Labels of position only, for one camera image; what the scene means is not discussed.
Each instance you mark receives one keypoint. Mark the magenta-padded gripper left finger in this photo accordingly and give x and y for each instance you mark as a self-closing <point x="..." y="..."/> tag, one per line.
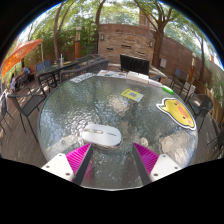
<point x="60" y="165"/>

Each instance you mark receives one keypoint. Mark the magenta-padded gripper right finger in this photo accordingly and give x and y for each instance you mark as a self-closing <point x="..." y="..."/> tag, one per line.
<point x="165" y="165"/>

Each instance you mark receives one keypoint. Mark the white computer mouse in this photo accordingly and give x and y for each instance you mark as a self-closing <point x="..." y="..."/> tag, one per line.
<point x="101" y="136"/>

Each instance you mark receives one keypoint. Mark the yellow chick-shaped mouse pad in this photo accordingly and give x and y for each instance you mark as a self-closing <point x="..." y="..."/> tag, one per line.
<point x="176" y="112"/>

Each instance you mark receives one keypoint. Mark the black mesh metal chair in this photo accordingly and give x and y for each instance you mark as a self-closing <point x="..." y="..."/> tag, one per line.
<point x="30" y="104"/>
<point x="218" y="140"/>
<point x="203" y="103"/>

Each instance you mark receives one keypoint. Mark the green marker pen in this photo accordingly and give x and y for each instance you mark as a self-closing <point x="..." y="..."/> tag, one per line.
<point x="167" y="89"/>

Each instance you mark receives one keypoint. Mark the yellow square card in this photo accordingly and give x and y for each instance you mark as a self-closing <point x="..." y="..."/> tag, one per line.
<point x="132" y="94"/>

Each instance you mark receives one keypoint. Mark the small white book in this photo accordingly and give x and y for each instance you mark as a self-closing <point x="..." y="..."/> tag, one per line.
<point x="155" y="83"/>

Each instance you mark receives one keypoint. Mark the black metal armchair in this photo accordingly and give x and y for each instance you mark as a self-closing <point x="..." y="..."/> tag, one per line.
<point x="180" y="78"/>

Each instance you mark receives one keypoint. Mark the grey printed leaflet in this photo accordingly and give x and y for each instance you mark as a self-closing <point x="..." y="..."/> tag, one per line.
<point x="83" y="77"/>

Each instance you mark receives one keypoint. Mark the dark patio table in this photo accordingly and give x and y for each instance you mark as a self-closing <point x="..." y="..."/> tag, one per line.
<point x="55" y="68"/>

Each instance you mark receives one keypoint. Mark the person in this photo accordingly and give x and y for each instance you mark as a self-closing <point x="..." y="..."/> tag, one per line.
<point x="26" y="71"/>

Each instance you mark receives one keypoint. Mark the dark wicker chair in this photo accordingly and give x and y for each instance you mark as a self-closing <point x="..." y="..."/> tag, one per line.
<point x="87" y="68"/>
<point x="87" y="58"/>

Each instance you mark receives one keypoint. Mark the blue patio chair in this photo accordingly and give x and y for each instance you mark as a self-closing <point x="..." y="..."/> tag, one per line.
<point x="42" y="65"/>

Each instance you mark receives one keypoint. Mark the colourful printed pamphlet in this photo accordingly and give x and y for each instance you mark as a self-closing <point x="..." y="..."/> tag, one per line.
<point x="111" y="73"/>

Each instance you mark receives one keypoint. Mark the black slatted patio chair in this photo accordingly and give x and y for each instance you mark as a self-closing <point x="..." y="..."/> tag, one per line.
<point x="134" y="64"/>

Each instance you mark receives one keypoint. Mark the orange patio umbrella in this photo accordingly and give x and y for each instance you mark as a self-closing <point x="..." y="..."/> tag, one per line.
<point x="20" y="53"/>

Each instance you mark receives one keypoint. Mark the grey wall box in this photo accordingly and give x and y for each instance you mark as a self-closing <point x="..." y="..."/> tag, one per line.
<point x="163" y="63"/>

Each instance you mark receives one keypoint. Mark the orange lamp post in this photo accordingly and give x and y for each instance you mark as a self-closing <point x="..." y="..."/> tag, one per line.
<point x="78" y="41"/>
<point x="192" y="66"/>

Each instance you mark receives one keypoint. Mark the wall lantern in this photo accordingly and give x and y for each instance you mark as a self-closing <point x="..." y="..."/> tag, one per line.
<point x="102" y="37"/>
<point x="151" y="43"/>

